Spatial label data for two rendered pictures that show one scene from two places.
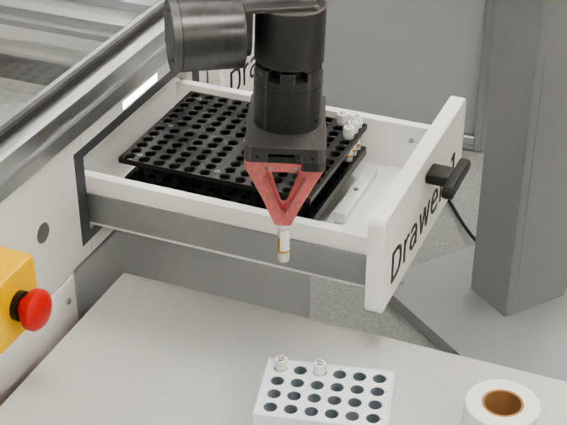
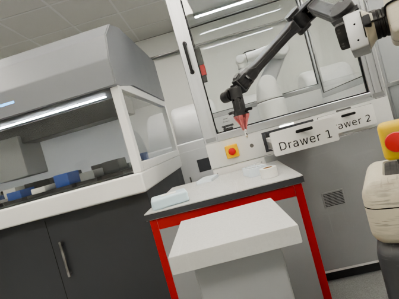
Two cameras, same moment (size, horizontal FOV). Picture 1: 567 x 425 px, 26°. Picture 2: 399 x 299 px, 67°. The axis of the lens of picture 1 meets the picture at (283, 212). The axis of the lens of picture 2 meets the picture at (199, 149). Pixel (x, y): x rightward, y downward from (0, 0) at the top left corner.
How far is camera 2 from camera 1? 1.46 m
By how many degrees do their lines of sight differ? 75
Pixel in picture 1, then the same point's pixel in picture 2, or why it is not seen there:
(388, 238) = (273, 137)
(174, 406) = not seen: hidden behind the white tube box
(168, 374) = not seen: hidden behind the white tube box
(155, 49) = (291, 117)
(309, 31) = (231, 91)
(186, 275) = (315, 173)
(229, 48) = (224, 96)
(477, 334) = not seen: outside the picture
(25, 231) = (246, 143)
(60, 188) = (256, 138)
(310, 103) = (236, 104)
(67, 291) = (260, 159)
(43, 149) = (250, 129)
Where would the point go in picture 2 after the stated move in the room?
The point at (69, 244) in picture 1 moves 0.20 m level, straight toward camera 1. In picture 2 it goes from (260, 150) to (233, 159)
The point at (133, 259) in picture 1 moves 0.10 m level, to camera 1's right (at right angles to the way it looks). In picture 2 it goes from (288, 161) to (298, 161)
